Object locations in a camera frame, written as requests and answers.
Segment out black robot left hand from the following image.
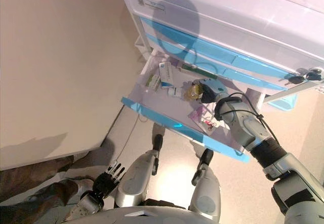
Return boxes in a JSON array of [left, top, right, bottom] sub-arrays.
[[93, 161, 127, 200]]

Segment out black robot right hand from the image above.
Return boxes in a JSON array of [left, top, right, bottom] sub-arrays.
[[192, 78, 230, 104]]

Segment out clear jar yellow capsules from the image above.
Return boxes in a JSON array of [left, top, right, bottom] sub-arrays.
[[186, 84, 203, 100]]

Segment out white cart drawer blue front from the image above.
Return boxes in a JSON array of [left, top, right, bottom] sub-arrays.
[[120, 53, 251, 164]]

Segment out long green white medicine box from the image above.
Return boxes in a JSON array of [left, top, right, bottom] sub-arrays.
[[181, 65, 201, 73]]

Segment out white blue medicine box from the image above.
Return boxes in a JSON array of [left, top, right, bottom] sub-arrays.
[[158, 61, 175, 89]]

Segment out small green white medicine box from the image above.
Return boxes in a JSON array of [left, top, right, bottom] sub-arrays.
[[145, 74, 163, 92]]

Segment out pink packet with scissors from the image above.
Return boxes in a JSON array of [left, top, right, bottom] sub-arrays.
[[199, 112, 226, 133]]

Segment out light blue plastic bin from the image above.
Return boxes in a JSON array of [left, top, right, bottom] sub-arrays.
[[267, 93, 298, 112]]

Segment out person leg brown trousers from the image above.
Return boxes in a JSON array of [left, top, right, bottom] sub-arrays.
[[0, 155, 79, 224]]

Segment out white cart side bin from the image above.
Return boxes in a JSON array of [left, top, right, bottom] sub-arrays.
[[134, 36, 148, 57]]

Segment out black cart keys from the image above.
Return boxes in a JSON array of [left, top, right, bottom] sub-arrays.
[[286, 66, 324, 85]]

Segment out white medical cart blue drawers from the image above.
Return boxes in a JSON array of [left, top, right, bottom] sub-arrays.
[[113, 0, 324, 159]]

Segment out cart label sticker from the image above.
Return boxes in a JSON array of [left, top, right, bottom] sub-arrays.
[[135, 0, 165, 13]]

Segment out thin floor cable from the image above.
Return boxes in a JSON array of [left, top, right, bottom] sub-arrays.
[[115, 115, 147, 164]]

